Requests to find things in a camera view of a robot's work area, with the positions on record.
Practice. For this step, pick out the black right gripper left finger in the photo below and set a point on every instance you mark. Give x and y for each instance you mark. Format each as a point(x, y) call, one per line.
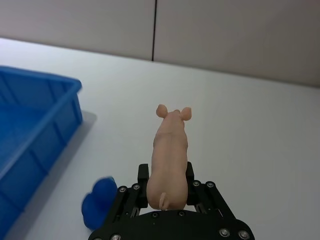
point(143, 190)

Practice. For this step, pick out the small blue plastic toy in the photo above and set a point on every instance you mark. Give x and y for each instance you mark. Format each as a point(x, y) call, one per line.
point(98, 202)

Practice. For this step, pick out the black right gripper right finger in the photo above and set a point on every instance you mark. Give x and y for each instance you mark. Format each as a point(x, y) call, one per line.
point(207, 197)

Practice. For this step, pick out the pink pig toy figure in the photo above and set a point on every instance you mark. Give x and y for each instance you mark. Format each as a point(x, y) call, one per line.
point(170, 160)

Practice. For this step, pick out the blue plastic bin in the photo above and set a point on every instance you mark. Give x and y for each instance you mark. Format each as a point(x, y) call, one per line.
point(30, 130)

